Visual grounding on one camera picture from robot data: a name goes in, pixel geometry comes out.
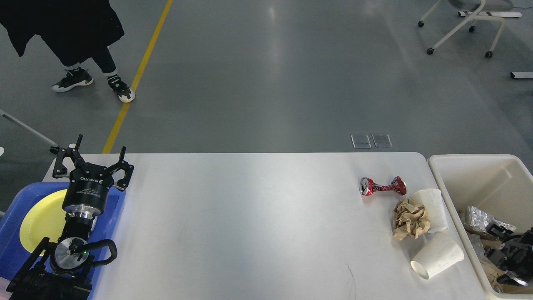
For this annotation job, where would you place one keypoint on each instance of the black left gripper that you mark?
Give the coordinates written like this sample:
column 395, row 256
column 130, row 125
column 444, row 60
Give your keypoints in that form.
column 87, row 193

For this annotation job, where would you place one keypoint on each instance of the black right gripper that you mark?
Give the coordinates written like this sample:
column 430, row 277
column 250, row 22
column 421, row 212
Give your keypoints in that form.
column 514, row 256

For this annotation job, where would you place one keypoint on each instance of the foil tray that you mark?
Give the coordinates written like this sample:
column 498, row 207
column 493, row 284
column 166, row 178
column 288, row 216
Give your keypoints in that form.
column 478, row 247
column 475, row 221

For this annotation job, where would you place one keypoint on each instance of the yellow-green plastic plate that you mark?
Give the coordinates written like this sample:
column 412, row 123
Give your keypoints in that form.
column 46, row 218

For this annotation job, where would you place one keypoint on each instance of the white paper cup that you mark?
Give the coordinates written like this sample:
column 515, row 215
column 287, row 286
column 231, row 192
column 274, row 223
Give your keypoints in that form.
column 440, row 253
column 434, row 206

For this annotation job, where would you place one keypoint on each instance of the small brown paper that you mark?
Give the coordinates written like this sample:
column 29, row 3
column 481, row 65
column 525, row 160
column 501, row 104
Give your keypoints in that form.
column 410, row 219

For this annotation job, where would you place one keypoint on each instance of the brown paper ball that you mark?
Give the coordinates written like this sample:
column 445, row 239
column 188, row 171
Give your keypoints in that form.
column 492, row 273

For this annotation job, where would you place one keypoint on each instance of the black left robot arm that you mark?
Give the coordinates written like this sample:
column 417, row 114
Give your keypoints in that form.
column 59, row 270

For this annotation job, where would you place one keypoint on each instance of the cream plastic bin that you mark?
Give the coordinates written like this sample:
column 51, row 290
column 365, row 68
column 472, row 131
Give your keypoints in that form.
column 498, row 184

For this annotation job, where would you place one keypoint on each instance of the white paper cup upright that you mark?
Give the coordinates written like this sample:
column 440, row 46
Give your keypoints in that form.
column 434, row 206

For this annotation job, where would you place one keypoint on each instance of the white chair leg left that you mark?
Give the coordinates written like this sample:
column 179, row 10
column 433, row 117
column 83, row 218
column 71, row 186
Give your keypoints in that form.
column 27, row 127

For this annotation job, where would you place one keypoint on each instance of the blue plastic tray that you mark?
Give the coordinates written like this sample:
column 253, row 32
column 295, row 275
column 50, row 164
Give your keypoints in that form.
column 13, row 255

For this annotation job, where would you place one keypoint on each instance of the crushed red soda can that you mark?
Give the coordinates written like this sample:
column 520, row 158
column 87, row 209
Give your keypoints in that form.
column 368, row 187

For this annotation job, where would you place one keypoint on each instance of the person in black coat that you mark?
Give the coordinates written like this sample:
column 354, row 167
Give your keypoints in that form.
column 74, row 30

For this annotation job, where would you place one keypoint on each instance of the white bar on floor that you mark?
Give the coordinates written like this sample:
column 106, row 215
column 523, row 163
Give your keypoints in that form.
column 521, row 75

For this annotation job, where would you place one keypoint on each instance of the floor outlet plates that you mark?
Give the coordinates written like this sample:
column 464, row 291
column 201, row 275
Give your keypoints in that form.
column 365, row 141

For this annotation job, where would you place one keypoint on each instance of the white office chair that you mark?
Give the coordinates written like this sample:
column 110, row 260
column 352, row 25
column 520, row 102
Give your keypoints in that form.
column 470, row 12

